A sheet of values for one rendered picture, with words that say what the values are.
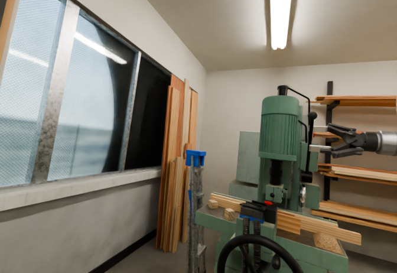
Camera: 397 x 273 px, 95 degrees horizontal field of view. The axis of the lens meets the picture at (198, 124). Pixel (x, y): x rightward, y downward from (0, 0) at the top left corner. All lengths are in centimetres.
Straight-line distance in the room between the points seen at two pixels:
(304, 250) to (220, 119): 283
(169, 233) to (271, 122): 188
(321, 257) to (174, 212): 170
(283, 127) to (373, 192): 273
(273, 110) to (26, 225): 157
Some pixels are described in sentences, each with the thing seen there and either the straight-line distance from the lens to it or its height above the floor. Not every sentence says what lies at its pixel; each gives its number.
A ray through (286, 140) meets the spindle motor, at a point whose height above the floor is 129.
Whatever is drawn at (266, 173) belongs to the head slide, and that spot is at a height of 111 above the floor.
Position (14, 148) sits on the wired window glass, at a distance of 155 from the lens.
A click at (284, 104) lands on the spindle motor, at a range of 96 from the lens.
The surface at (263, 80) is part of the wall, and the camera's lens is 354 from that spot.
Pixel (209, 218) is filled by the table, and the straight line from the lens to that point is 98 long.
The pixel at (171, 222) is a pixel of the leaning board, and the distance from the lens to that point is 239.
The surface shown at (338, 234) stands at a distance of 106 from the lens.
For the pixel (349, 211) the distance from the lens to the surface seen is 303.
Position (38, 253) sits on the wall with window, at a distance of 175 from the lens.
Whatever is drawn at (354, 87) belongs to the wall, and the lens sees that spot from 363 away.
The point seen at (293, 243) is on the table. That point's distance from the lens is 91.
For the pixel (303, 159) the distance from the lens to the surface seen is 118.
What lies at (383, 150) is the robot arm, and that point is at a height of 128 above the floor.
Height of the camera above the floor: 123
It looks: 6 degrees up
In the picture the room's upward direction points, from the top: 6 degrees clockwise
